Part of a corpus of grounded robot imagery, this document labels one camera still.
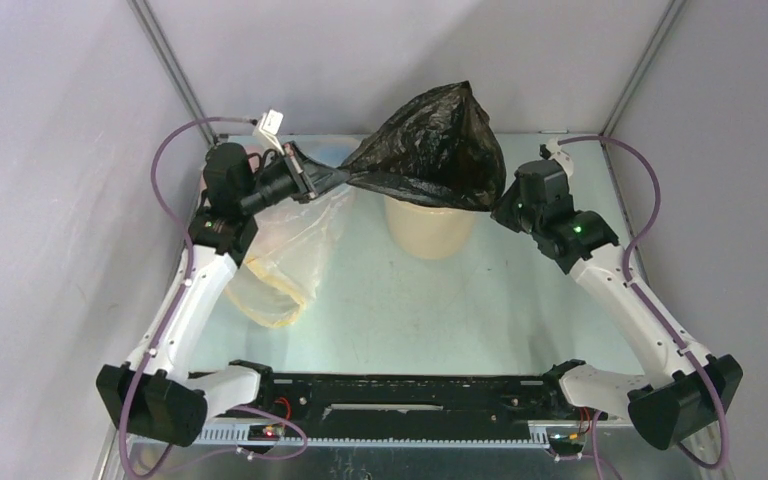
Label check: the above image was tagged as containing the aluminium frame post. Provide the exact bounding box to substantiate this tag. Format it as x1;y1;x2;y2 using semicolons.
126;0;207;120
600;0;689;136

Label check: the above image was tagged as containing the clear plastic bag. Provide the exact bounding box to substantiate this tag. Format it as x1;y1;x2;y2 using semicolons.
223;185;356;328

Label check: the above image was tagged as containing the black trash bag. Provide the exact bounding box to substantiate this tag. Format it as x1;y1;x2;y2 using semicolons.
340;81;507;212

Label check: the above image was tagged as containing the right aluminium frame post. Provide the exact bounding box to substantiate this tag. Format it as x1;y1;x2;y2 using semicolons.
600;0;689;136

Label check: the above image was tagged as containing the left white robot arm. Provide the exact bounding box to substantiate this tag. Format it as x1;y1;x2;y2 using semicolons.
96;141;349;447

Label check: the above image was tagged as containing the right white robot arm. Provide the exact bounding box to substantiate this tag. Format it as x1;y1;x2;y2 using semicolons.
492;159;743;450

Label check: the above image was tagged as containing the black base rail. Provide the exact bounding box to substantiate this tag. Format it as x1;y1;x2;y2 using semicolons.
253;374;586;444

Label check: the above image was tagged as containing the left aluminium frame post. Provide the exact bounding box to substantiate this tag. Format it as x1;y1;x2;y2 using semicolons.
126;0;207;120

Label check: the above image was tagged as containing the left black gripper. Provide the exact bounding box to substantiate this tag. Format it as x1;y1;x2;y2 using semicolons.
239;142;349;215

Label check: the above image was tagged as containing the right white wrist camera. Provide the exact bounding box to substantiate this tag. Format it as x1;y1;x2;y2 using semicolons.
540;137;574;178

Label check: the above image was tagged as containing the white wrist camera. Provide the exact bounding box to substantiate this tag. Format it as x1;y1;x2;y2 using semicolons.
540;137;574;178
253;109;285;156

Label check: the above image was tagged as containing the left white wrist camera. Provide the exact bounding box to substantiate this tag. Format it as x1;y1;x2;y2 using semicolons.
253;109;285;156

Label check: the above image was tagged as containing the beige plastic trash bin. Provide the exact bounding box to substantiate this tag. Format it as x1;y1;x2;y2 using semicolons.
384;197;478;260

